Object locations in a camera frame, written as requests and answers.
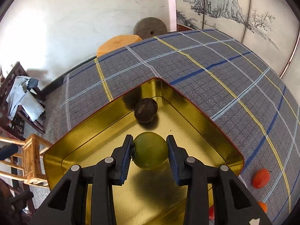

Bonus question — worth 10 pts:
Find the painted folding screen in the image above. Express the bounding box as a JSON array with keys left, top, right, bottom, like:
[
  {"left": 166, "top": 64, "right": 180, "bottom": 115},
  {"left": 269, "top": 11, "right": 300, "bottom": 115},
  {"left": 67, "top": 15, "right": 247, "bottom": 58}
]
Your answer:
[{"left": 176, "top": 0, "right": 299, "bottom": 98}]

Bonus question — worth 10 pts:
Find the red gold toffee tin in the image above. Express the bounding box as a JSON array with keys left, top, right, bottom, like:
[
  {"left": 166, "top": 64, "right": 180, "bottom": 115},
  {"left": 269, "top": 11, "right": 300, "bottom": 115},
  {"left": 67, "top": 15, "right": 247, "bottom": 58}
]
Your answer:
[{"left": 44, "top": 78, "right": 244, "bottom": 224}]

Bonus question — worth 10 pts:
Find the orange tangerine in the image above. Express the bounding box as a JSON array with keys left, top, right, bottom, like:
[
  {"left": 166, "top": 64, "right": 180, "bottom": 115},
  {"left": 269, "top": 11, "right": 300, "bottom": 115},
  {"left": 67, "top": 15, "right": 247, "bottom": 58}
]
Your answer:
[
  {"left": 257, "top": 201, "right": 268, "bottom": 213},
  {"left": 252, "top": 168, "right": 271, "bottom": 189}
]

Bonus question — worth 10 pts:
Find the orange plastic stool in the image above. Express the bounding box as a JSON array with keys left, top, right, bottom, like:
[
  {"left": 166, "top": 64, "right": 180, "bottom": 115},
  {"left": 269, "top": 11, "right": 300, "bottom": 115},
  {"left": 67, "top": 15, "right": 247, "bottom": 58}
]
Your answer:
[{"left": 96, "top": 34, "right": 142, "bottom": 57}]

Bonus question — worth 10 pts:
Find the small red tomato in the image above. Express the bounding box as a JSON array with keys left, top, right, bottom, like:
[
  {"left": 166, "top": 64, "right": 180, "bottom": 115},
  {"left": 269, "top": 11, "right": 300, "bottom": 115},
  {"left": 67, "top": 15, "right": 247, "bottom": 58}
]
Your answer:
[{"left": 208, "top": 205, "right": 215, "bottom": 221}]

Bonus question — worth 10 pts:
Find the white cloth on chair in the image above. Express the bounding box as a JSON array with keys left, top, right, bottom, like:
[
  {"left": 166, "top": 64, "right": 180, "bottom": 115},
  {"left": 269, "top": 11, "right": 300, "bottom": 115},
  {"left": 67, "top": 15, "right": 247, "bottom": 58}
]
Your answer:
[{"left": 6, "top": 76, "right": 45, "bottom": 122}]

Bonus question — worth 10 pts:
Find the grey plaid tablecloth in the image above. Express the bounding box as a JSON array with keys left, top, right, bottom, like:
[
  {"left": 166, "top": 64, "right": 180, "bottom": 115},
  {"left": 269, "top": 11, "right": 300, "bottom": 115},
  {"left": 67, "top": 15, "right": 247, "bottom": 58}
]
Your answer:
[{"left": 59, "top": 29, "right": 299, "bottom": 224}]

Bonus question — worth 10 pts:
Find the dark brown mangosteen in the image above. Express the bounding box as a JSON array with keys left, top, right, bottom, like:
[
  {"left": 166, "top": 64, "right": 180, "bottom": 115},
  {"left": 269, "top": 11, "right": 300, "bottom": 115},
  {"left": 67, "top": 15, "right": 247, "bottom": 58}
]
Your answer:
[{"left": 134, "top": 98, "right": 158, "bottom": 123}]

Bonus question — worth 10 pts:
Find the green round fruit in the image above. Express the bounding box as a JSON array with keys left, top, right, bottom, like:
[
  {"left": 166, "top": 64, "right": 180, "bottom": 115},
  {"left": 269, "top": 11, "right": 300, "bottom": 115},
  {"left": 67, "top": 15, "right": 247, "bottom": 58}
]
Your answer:
[{"left": 133, "top": 132, "right": 168, "bottom": 170}]

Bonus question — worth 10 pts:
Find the dark wooden chair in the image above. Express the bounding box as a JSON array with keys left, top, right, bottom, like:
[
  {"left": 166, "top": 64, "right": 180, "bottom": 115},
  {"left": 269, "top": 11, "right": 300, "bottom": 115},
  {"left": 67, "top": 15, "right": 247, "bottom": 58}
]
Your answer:
[{"left": 0, "top": 61, "right": 47, "bottom": 135}]

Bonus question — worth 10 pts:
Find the round stone millstone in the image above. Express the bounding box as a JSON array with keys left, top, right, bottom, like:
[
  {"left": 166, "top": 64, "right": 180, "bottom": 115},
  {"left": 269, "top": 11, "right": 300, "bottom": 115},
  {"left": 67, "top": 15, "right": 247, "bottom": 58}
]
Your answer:
[{"left": 134, "top": 17, "right": 168, "bottom": 40}]

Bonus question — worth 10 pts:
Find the light wooden chair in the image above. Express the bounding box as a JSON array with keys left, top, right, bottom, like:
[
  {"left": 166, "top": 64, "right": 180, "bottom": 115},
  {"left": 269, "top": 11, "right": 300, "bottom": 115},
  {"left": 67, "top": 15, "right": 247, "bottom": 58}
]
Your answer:
[{"left": 1, "top": 133, "right": 53, "bottom": 188}]

